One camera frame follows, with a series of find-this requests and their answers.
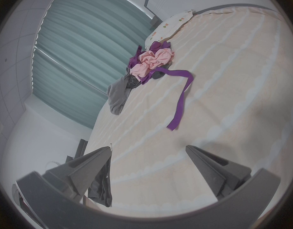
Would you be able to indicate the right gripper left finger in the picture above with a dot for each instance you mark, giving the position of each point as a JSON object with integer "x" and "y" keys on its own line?
{"x": 86, "y": 173}

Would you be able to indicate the blue-green curtain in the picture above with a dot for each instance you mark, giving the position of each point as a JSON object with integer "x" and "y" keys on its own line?
{"x": 65, "y": 92}
{"x": 94, "y": 32}

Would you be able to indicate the black T-shirt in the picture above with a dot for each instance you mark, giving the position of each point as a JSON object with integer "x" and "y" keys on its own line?
{"x": 103, "y": 185}

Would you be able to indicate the bed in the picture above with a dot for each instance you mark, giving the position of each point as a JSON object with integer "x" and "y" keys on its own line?
{"x": 208, "y": 92}

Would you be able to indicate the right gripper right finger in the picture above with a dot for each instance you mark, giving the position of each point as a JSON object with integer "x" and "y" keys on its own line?
{"x": 208, "y": 173}

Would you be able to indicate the white printed pillow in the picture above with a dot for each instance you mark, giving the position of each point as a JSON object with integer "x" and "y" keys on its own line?
{"x": 167, "y": 26}

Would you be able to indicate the black chest of drawers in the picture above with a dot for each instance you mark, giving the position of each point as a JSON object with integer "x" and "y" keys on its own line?
{"x": 81, "y": 149}

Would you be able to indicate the grey garment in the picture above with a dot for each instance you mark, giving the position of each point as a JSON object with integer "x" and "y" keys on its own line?
{"x": 116, "y": 96}

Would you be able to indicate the grey bedside table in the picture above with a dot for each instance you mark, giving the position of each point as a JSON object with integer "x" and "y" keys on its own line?
{"x": 155, "y": 23}

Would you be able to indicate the pile of clothes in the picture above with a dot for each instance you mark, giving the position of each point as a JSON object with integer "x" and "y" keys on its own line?
{"x": 156, "y": 61}

